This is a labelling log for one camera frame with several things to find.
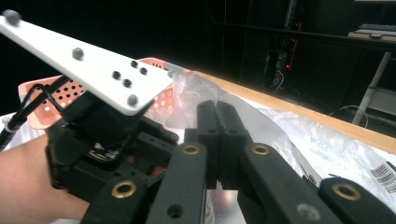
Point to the dark equipment rack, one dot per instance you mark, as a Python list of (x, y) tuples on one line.
[(280, 46)]

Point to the clear plastic bag yellow smiley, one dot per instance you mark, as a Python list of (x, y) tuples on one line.
[(311, 140)]

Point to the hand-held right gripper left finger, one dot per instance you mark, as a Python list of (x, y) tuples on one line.
[(213, 133)]

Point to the pink plastic basket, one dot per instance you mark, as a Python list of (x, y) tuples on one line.
[(37, 116)]

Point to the light wooden desktop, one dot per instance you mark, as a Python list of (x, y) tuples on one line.
[(373, 38)]

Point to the white desk frame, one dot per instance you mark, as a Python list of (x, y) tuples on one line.
[(372, 90)]

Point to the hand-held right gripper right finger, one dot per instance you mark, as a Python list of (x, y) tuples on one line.
[(232, 133)]

